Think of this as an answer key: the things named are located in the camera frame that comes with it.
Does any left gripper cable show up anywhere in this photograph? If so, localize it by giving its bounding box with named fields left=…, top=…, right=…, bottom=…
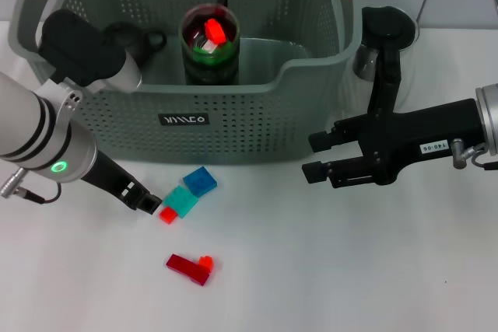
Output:
left=0, top=166, right=63, bottom=204

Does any dark red toy brick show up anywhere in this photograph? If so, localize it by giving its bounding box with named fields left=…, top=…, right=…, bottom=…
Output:
left=166, top=253, right=211, bottom=287

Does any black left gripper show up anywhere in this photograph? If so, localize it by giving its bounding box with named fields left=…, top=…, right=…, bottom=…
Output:
left=79, top=151, right=163, bottom=215

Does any glass coffee pot black handle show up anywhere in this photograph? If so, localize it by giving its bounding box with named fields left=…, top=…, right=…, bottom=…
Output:
left=352, top=5, right=421, bottom=115

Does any grey perforated storage basket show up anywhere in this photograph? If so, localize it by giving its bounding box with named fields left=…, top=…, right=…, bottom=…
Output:
left=8, top=0, right=363, bottom=165

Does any small red toy brick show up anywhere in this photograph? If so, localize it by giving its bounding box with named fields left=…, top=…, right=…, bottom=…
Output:
left=159, top=206, right=177, bottom=225

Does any small green toy brick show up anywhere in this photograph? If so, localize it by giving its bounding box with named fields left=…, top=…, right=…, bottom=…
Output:
left=189, top=46, right=217, bottom=69

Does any black teapot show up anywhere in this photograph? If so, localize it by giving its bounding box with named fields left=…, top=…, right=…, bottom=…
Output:
left=103, top=21, right=168, bottom=69

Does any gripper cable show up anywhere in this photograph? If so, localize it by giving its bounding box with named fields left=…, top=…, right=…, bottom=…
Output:
left=451, top=137, right=498, bottom=172
left=0, top=166, right=63, bottom=204

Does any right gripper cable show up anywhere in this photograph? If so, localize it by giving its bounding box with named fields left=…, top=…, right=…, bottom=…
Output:
left=451, top=137, right=498, bottom=172

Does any blue toy brick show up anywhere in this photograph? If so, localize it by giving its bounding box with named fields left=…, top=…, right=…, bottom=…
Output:
left=182, top=166, right=218, bottom=197

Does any bright red toy brick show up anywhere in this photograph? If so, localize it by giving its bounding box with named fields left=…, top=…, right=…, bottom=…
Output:
left=204, top=17, right=227, bottom=45

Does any teal toy brick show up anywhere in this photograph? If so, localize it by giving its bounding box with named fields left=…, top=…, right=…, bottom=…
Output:
left=162, top=186, right=199, bottom=218

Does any long green toy brick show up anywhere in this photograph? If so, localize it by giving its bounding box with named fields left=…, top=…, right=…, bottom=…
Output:
left=217, top=39, right=237, bottom=61

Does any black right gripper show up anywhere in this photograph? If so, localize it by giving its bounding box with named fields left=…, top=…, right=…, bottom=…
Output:
left=302, top=97, right=486, bottom=189

